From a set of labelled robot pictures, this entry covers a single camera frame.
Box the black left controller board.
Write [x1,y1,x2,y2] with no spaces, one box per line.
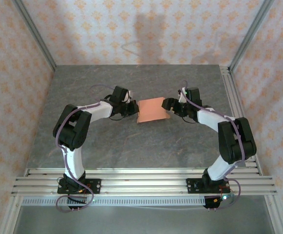
[67,195,90,212]

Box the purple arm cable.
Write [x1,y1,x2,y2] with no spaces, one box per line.
[179,80,241,210]
[55,84,115,213]

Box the aluminium frame leg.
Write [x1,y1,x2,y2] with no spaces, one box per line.
[263,195,283,234]
[0,195,22,234]

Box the black right controller board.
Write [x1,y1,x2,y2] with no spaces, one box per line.
[203,194,236,211]

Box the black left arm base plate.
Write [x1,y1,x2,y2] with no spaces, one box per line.
[57,178,102,195]

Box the narrow aluminium rail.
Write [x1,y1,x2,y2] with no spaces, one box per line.
[24,168,261,176]

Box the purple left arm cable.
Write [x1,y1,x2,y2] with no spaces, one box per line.
[55,84,115,213]

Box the wide aluminium mounting beam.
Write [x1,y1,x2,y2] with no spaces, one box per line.
[11,176,278,195]

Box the slotted grey cable tray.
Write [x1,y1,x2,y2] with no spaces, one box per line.
[21,196,207,207]

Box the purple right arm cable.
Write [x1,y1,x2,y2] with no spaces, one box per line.
[179,80,241,210]

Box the aluminium frame post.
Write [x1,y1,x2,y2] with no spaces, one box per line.
[11,0,57,71]
[228,0,276,73]

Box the grey metal sheet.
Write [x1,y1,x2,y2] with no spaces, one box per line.
[12,206,276,234]

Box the orange paper box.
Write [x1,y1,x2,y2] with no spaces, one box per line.
[136,97,170,124]

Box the aluminium side rail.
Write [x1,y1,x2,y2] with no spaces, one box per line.
[220,65,263,176]

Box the black controller board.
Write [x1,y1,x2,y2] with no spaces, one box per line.
[203,194,236,211]
[67,195,90,212]

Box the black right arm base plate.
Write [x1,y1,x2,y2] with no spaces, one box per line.
[186,177,230,195]

